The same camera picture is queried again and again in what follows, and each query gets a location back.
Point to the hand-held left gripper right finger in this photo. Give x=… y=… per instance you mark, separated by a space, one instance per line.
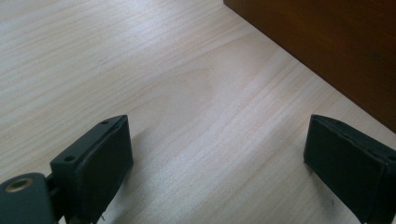
x=351 y=168

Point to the dark brown wooden board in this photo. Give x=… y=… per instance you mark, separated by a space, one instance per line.
x=327 y=40

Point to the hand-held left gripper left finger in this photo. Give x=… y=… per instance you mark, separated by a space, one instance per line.
x=93 y=168

